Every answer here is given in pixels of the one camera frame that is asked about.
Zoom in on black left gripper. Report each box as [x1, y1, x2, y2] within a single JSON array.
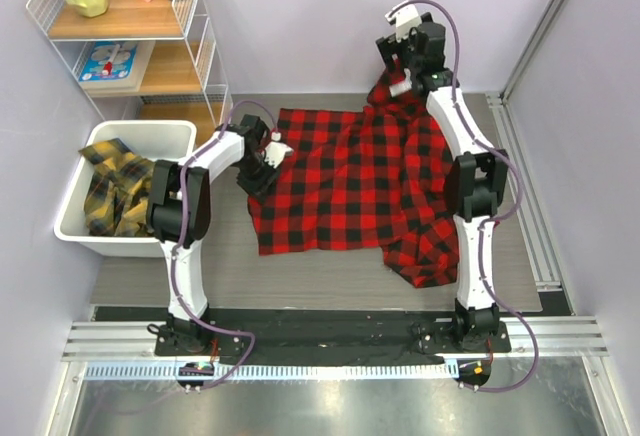
[[235, 154, 282, 205]]

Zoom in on red black plaid shirt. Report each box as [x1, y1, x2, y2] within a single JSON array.
[[248, 69, 459, 288]]

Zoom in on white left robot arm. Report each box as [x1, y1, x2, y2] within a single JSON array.
[[146, 115, 293, 356]]

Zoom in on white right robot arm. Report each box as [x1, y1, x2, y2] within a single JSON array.
[[377, 4, 510, 352]]

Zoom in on white plastic bin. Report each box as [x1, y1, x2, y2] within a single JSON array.
[[54, 120, 196, 258]]

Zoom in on yellow plaid shirt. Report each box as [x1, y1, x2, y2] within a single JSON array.
[[79, 138, 155, 237]]

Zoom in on blue white picture book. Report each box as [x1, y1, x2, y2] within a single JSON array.
[[78, 41, 142, 91]]

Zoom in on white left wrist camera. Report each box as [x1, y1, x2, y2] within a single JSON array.
[[264, 130, 294, 169]]

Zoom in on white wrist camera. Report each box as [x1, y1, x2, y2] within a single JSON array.
[[385, 0, 422, 43], [264, 130, 294, 169]]

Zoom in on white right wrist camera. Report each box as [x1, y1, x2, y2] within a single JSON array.
[[385, 0, 422, 43]]

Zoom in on white wire shelf rack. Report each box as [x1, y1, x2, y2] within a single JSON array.
[[26, 0, 233, 145]]

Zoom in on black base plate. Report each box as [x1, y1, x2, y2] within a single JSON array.
[[147, 309, 511, 367]]

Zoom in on slotted aluminium rail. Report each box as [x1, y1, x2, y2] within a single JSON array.
[[84, 359, 459, 382]]

